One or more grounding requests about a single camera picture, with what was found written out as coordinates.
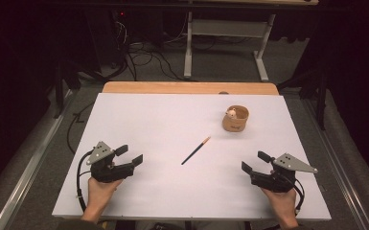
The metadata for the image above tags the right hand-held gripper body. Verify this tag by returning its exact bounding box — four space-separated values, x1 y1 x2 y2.
250 152 318 194

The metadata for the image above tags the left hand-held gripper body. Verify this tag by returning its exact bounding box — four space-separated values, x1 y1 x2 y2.
85 141 135 184

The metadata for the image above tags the tan pen holder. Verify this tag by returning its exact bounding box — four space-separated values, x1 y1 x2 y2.
221 104 250 133

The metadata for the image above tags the dark pencil with wooden tip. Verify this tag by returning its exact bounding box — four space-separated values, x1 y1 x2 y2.
180 136 212 166

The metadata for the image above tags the person's right hand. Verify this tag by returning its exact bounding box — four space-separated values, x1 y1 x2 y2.
261 187 299 224

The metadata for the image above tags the person's left hand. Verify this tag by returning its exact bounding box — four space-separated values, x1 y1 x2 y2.
82 176 124 219

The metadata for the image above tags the black metal stand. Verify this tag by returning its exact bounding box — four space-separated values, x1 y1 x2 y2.
277 63 331 131

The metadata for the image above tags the dark computer case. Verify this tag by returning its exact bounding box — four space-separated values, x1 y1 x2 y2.
85 9 165 75

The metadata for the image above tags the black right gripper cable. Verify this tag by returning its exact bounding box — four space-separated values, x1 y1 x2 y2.
291 178 306 216

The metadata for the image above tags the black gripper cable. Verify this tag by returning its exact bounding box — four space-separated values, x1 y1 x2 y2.
76 149 94 213
291 178 306 216

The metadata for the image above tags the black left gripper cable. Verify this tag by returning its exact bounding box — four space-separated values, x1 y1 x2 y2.
76 149 94 213

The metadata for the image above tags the black cable on floor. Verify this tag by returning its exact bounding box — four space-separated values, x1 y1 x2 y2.
65 101 96 155

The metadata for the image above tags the aluminium floor rail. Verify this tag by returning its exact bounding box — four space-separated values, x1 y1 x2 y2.
0 90 76 230
301 97 369 230

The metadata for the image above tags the bundle of floor cables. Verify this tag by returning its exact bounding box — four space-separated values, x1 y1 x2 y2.
108 18 193 82

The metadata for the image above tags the white metal desk frame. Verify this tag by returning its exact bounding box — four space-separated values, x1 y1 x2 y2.
183 11 277 82

